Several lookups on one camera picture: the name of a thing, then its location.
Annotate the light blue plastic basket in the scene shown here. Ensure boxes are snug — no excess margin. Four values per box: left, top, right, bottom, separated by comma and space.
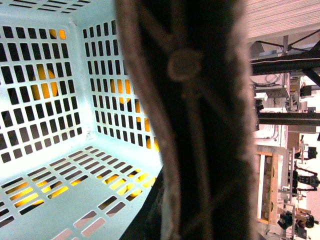
0, 0, 162, 240

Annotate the brown basket handle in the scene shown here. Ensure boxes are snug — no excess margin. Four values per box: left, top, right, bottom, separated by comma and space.
115, 0, 258, 240

